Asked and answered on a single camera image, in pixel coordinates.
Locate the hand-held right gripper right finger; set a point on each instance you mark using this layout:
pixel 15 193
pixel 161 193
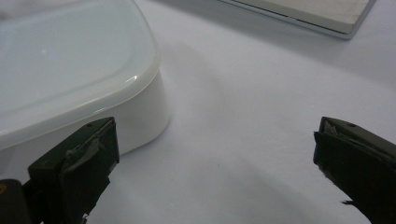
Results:
pixel 361 161

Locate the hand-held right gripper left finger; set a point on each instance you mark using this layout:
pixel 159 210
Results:
pixel 77 168

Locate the white plastic lidded box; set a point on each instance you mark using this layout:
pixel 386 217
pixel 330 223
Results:
pixel 68 68

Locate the flat white metal-edged board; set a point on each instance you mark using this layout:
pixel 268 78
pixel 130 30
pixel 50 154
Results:
pixel 314 12

